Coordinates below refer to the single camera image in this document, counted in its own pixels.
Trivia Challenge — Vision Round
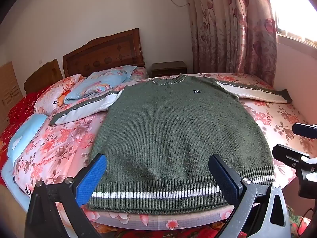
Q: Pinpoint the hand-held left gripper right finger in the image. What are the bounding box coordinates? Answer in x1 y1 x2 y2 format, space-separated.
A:
208 154 291 238

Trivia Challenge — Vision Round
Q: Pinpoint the blue floral folded quilt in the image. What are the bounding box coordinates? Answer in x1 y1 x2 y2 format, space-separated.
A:
64 65 138 105

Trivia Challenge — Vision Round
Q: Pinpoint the window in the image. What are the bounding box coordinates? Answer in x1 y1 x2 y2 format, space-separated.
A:
269 0 317 47

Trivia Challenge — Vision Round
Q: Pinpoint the black cable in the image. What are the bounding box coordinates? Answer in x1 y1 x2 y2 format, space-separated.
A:
297 208 317 236

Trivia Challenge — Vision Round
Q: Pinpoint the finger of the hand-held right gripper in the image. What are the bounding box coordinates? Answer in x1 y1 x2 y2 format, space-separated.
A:
272 144 311 169
292 122 317 140

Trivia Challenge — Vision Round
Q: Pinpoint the red blanket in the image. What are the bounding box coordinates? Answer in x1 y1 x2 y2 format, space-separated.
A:
0 85 51 186

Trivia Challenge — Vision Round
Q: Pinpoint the pink floral folded quilt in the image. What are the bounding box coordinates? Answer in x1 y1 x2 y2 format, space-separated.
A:
33 74 85 116

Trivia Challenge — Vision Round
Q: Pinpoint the green knitted sweater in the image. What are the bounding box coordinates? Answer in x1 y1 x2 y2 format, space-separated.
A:
49 73 293 215

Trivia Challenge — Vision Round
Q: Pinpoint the beige louvered cabinet door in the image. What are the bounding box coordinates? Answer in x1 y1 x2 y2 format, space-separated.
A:
0 61 24 134

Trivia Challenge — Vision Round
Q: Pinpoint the dark wooden nightstand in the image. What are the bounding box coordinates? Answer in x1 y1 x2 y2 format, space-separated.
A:
151 61 188 78

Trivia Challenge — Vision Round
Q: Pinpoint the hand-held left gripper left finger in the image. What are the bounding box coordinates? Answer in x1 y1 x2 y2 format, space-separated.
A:
25 153 108 238

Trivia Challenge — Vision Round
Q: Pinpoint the pink floral curtain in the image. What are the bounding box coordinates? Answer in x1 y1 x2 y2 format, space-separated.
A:
182 0 278 87

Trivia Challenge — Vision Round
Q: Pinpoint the bed with pink floral sheet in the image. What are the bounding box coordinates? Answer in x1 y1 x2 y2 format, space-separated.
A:
0 66 317 238

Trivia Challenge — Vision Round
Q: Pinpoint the small plain wooden headboard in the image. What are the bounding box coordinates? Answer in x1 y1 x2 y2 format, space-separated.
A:
23 59 63 95

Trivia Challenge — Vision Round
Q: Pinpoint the large carved wooden headboard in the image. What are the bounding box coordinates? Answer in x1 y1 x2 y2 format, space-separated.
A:
62 28 146 78

